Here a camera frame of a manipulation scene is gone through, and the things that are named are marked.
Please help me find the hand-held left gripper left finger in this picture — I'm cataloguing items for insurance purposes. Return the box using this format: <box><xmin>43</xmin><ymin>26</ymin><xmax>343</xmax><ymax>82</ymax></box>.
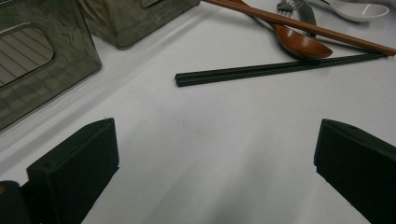
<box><xmin>26</xmin><ymin>117</ymin><xmax>120</xmax><ymax>224</ymax></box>

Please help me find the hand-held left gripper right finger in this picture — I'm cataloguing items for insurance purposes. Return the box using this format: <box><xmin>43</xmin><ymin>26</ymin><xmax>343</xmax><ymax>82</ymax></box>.
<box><xmin>313</xmin><ymin>118</ymin><xmax>396</xmax><ymax>224</ymax></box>

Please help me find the translucent brown plastic bin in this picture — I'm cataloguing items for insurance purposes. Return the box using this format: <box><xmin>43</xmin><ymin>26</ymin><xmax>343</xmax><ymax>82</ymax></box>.
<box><xmin>77</xmin><ymin>0</ymin><xmax>201</xmax><ymax>50</ymax></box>
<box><xmin>0</xmin><ymin>0</ymin><xmax>103</xmax><ymax>133</ymax></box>

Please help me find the brown wooden chopstick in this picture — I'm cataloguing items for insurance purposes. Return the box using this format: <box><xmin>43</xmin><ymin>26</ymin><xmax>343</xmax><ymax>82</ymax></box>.
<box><xmin>204</xmin><ymin>0</ymin><xmax>396</xmax><ymax>57</ymax></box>
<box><xmin>201</xmin><ymin>0</ymin><xmax>396</xmax><ymax>55</ymax></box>

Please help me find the brown wooden spoon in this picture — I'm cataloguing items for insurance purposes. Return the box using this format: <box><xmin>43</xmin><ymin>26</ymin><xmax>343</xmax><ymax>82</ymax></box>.
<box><xmin>230</xmin><ymin>0</ymin><xmax>333</xmax><ymax>61</ymax></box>

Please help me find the white ceramic spoon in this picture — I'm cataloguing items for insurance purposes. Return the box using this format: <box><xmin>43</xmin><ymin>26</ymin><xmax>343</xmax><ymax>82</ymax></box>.
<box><xmin>303</xmin><ymin>0</ymin><xmax>390</xmax><ymax>23</ymax></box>

